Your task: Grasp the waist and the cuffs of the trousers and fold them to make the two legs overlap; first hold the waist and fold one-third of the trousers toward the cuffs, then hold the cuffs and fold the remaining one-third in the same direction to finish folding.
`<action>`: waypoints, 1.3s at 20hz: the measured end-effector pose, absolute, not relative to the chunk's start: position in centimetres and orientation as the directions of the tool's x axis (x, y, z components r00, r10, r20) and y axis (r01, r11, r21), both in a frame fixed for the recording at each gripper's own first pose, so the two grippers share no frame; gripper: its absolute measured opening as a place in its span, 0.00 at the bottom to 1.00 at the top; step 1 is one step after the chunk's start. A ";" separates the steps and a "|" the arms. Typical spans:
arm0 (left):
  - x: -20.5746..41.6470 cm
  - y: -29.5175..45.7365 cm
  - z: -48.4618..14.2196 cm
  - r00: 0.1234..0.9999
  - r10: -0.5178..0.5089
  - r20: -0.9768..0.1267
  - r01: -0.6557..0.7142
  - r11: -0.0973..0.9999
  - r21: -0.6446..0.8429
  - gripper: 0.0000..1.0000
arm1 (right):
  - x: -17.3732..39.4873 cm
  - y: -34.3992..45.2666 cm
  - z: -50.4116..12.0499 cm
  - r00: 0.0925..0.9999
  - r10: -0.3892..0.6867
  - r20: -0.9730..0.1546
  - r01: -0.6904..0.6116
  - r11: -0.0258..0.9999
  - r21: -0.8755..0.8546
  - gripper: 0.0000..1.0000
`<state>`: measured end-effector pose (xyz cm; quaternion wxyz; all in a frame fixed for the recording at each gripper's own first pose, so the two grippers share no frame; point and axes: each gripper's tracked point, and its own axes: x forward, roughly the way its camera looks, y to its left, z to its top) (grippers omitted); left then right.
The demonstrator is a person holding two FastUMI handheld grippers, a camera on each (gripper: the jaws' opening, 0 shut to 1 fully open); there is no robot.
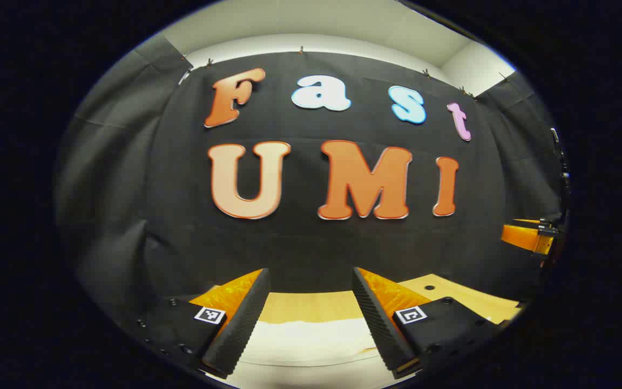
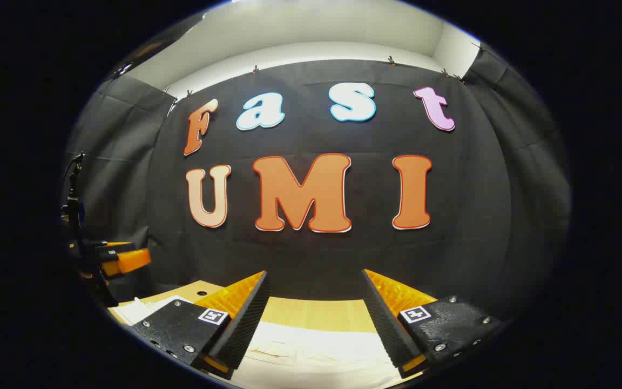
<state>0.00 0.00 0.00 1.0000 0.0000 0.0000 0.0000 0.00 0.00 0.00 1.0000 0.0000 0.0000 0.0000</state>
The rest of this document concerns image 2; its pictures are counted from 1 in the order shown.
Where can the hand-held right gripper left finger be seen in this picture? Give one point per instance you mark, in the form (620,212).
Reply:
(246,324)

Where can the white jeans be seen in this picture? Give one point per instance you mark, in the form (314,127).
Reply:
(316,351)

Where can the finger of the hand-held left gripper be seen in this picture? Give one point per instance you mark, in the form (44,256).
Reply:
(111,248)
(127,262)

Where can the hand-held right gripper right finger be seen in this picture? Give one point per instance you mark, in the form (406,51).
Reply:
(386,324)

